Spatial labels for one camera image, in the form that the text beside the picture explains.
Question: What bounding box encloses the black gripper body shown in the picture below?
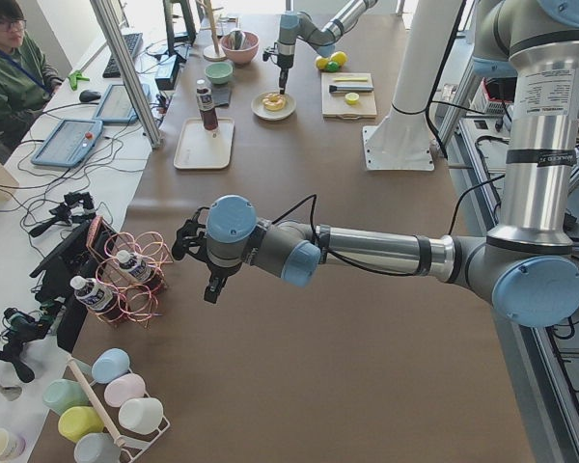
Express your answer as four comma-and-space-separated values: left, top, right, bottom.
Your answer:
171, 206, 232, 289
262, 42, 295, 73

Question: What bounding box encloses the twisted glazed donut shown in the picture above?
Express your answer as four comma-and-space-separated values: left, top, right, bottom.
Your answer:
262, 93, 287, 112

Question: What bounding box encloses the cream round plate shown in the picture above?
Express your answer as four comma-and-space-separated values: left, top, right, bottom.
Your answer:
251, 92, 296, 122

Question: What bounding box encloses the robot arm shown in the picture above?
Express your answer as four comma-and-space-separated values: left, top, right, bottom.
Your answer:
262, 0, 377, 95
172, 1, 579, 327

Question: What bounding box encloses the cream rectangular tray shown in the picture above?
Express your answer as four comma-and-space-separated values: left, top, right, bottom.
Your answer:
173, 118, 234, 170

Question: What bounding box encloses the pink bowl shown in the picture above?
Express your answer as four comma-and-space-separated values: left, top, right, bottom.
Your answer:
220, 31, 260, 65

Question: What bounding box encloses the metal scoop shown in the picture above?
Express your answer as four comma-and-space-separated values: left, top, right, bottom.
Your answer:
227, 28, 246, 50

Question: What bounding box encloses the yellow peeler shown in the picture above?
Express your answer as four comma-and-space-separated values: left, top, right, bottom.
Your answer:
333, 75, 369, 83

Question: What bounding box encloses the green lime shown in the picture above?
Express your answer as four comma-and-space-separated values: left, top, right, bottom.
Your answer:
330, 51, 348, 67

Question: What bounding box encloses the wooden cutting board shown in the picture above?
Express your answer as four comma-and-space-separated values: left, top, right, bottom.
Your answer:
320, 72, 377, 119

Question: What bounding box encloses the water bottle in rack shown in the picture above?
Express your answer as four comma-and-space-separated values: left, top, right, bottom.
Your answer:
116, 250, 154, 284

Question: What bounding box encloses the green bowl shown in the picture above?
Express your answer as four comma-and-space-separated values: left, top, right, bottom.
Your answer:
205, 62, 234, 85

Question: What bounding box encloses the grey folded cloth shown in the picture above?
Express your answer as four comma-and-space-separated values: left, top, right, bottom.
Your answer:
211, 84, 232, 107

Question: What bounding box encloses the wooden mug tree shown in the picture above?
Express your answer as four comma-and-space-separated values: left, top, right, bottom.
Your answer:
196, 0, 227, 63

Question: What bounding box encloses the half lemon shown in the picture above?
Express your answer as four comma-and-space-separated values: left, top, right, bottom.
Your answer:
345, 93, 360, 105

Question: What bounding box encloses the brown tea bottle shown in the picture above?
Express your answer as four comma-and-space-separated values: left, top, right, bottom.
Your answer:
196, 79, 218, 131

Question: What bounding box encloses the blue cup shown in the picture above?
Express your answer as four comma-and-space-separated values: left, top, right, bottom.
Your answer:
92, 348, 130, 384

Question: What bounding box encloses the pink cup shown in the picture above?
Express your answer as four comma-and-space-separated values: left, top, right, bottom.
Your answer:
104, 373, 146, 408

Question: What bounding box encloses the blue teach pendant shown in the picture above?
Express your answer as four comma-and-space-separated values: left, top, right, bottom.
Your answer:
31, 119, 103, 168
93, 84, 138, 125

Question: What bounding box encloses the black keyboard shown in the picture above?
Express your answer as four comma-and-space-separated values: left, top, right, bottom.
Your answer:
102, 32, 143, 78

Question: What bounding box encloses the white cup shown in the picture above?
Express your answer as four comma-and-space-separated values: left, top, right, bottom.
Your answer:
118, 397, 164, 435

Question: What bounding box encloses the black computer mouse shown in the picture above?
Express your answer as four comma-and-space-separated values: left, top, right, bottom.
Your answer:
79, 90, 101, 103

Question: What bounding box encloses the white cup rack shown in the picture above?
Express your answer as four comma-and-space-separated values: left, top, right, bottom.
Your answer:
67, 354, 171, 462

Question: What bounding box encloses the green cup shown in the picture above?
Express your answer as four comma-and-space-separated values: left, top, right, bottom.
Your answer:
42, 378, 89, 416

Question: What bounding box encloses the yellow cup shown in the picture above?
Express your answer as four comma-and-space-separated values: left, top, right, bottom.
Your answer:
58, 406, 104, 443

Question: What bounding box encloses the grey cup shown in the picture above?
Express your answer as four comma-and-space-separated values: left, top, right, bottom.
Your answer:
73, 433, 121, 463

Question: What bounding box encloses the person in green jacket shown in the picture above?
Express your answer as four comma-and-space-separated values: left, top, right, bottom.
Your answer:
0, 1, 64, 150

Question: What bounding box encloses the knife with black handle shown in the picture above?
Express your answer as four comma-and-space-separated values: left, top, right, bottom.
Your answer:
328, 84, 373, 94

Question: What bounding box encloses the copper wire bottle rack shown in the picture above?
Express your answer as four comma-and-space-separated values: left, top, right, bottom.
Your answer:
86, 217, 173, 328

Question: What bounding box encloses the aluminium frame post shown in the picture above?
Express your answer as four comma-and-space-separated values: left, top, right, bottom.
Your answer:
90, 0, 162, 150

